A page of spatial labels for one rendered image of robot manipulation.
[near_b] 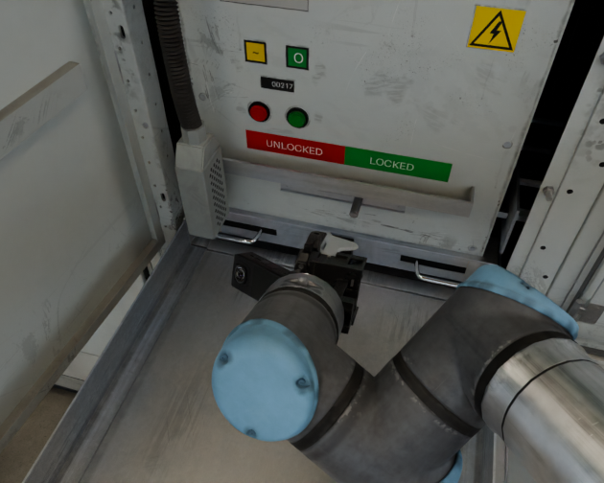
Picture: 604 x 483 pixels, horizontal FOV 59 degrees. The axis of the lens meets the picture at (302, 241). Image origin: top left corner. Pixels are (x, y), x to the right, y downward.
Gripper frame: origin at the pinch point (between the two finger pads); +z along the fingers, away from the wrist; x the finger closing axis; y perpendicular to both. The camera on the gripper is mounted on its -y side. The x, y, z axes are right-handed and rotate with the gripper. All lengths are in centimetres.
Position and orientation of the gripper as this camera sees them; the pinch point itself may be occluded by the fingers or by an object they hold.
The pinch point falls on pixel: (320, 252)
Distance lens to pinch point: 77.2
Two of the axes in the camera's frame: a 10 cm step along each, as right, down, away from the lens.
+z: 2.2, -2.7, 9.4
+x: 1.3, -9.4, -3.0
